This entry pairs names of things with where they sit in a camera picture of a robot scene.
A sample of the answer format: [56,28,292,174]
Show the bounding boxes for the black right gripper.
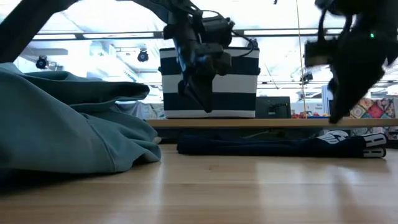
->
[326,0,398,124]

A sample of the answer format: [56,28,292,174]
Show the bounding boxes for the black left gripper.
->
[163,0,233,113]

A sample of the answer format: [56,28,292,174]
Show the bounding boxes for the navy white striped fabric bin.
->
[158,46,261,119]

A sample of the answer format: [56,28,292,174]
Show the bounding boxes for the navy boxer briefs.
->
[177,129,388,159]

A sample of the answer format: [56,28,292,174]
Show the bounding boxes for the teal shirt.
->
[0,62,162,175]

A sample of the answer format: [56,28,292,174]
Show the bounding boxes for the white pillar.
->
[322,84,333,119]

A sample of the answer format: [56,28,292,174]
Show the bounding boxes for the colourful toy pile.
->
[291,111,331,120]

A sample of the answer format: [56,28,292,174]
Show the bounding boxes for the colourful patchwork quilt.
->
[349,98,397,139]

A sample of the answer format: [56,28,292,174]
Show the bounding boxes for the grey tarp cover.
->
[116,101,165,121]

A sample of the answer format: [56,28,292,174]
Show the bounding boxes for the beige wooden desk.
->
[146,119,398,129]

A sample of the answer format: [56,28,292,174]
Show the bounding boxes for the black equipment box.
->
[255,96,292,119]

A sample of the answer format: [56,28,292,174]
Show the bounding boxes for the thin hanging cord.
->
[295,0,308,118]

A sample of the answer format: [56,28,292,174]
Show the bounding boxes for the black aluminium table frame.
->
[155,128,398,149]

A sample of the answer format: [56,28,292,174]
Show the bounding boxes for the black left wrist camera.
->
[201,15,236,49]

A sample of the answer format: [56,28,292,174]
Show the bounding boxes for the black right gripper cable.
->
[317,8,328,41]

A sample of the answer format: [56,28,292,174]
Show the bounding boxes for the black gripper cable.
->
[231,30,259,58]
[317,8,328,41]

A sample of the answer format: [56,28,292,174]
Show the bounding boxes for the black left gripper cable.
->
[231,30,259,58]

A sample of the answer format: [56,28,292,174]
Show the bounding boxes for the black light rail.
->
[30,29,343,40]

